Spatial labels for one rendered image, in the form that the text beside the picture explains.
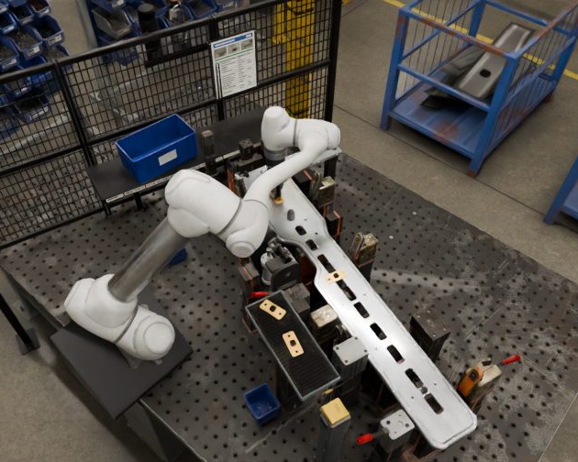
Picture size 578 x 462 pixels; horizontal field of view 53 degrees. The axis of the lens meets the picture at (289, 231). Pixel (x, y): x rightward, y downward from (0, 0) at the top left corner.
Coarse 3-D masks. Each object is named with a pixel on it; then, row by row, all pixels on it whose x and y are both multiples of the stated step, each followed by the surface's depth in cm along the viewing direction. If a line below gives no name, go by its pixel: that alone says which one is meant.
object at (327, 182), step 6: (324, 180) 245; (330, 180) 245; (324, 186) 242; (330, 186) 244; (318, 192) 243; (324, 192) 245; (330, 192) 248; (318, 198) 246; (324, 198) 248; (330, 198) 250; (318, 204) 249; (324, 204) 251; (330, 204) 254; (318, 210) 252; (324, 210) 254; (324, 216) 258
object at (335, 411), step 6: (330, 402) 169; (336, 402) 169; (324, 408) 168; (330, 408) 168; (336, 408) 168; (342, 408) 168; (330, 414) 167; (336, 414) 167; (342, 414) 167; (348, 414) 167; (330, 420) 166; (336, 420) 166
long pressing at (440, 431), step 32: (288, 192) 246; (288, 224) 235; (320, 224) 235; (320, 288) 214; (352, 288) 215; (352, 320) 206; (384, 320) 206; (384, 352) 198; (416, 352) 198; (384, 384) 192; (448, 384) 191; (416, 416) 183; (448, 416) 184
